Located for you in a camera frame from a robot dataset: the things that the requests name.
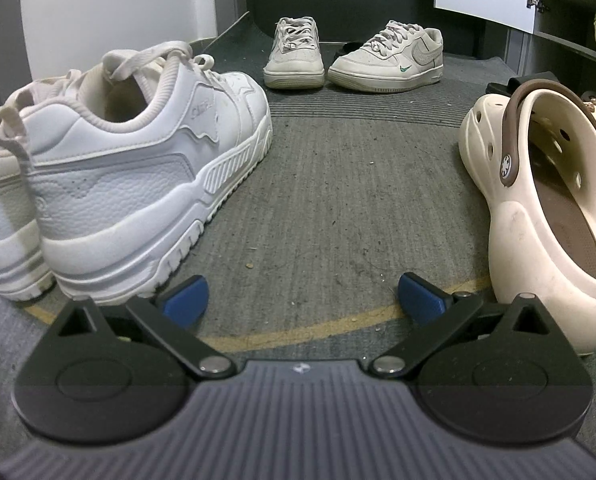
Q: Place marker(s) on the cream lace-up sneaker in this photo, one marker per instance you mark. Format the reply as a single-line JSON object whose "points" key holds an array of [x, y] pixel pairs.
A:
{"points": [[378, 67], [293, 65]]}

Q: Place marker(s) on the metal cabinet hinge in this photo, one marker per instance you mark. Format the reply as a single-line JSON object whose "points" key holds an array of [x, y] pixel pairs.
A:
{"points": [[534, 2]]}

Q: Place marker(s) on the white chunky sneaker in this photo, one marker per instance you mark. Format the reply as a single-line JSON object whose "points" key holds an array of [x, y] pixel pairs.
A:
{"points": [[128, 185], [3, 220]]}

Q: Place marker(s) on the grey shoe cabinet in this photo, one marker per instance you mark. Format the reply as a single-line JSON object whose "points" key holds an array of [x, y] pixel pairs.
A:
{"points": [[573, 40]]}

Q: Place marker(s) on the black slide sandal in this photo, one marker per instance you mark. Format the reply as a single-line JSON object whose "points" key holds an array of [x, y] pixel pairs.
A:
{"points": [[353, 47], [503, 86]]}

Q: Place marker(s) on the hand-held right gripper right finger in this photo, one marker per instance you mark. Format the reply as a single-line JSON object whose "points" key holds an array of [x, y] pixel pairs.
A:
{"points": [[423, 302]]}

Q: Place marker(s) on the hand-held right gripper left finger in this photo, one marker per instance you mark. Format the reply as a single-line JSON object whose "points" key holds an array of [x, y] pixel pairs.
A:
{"points": [[185, 302]]}

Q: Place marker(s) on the grey striped door mat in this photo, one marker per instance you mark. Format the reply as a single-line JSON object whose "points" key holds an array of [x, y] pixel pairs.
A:
{"points": [[353, 185]]}

